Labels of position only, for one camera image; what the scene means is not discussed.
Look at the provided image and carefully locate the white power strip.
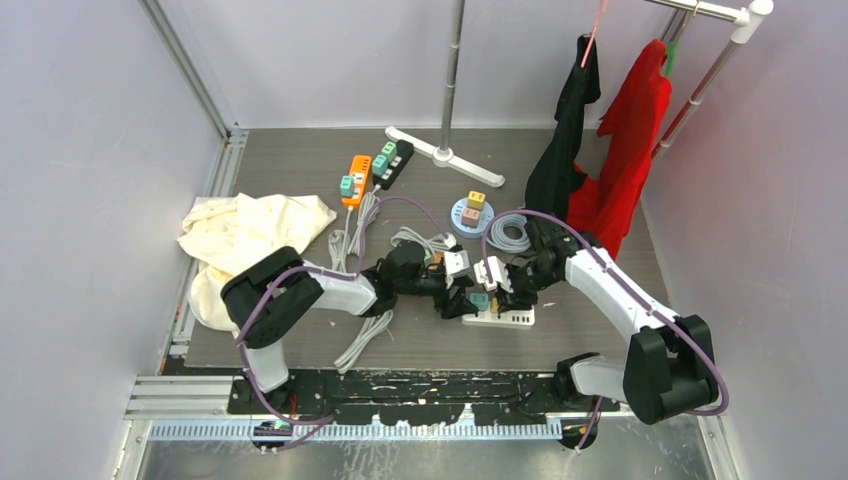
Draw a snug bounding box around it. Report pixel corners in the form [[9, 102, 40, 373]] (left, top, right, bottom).
[[461, 309, 535, 330]]

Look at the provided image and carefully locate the teal plug adapter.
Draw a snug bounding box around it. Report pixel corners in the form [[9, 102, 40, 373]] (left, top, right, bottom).
[[469, 292, 490, 312]]

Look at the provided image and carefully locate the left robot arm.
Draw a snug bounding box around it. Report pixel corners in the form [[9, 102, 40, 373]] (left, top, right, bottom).
[[220, 240, 479, 413]]

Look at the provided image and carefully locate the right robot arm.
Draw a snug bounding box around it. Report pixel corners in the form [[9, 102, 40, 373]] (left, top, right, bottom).
[[477, 210, 730, 425]]

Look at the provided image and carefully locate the round blue power socket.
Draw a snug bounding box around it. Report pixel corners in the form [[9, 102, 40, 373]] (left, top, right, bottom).
[[449, 198, 495, 239]]

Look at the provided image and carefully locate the yellow adapter on round socket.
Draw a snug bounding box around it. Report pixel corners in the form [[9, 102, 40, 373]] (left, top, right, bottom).
[[466, 191, 486, 212]]

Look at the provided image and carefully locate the orange power strip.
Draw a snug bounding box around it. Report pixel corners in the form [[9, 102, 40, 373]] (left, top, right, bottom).
[[425, 252, 446, 275], [340, 155, 372, 209]]

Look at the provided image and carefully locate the red hanging garment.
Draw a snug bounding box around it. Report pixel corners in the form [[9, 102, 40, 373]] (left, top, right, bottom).
[[566, 39, 672, 258]]

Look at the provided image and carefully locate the black hanging garment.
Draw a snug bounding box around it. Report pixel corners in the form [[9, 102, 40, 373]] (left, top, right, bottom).
[[524, 35, 601, 220]]

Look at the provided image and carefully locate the white clothes rack stand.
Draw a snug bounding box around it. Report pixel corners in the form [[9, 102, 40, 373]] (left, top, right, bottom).
[[384, 0, 506, 188]]

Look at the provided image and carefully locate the teal adapter on black strip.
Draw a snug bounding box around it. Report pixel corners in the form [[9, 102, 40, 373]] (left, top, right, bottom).
[[371, 154, 389, 177]]

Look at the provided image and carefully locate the teal adapter on orange strip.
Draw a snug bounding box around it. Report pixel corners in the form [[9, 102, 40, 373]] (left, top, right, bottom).
[[339, 175, 356, 198]]

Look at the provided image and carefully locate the black power strip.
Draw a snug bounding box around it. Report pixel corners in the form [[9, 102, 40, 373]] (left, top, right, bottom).
[[371, 140, 415, 190]]

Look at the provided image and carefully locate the green adapter on black strip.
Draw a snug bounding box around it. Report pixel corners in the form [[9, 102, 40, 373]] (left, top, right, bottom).
[[380, 141, 397, 162]]

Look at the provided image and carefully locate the cream cloth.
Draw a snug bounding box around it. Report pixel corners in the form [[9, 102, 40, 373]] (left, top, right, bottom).
[[177, 193, 337, 333]]

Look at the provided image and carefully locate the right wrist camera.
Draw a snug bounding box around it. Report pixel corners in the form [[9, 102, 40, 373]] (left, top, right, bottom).
[[473, 256, 513, 293]]

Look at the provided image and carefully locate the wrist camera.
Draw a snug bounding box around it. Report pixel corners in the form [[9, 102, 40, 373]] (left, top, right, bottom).
[[443, 249, 473, 288], [473, 256, 513, 293]]

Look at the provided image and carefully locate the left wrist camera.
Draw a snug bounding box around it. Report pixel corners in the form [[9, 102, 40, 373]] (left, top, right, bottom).
[[443, 249, 473, 288]]

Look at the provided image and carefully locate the white bundled cable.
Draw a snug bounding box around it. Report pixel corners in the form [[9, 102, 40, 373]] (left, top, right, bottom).
[[332, 309, 395, 376]]

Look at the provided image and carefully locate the white cable of far strips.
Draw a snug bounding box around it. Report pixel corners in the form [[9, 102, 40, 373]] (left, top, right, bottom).
[[327, 188, 383, 273]]

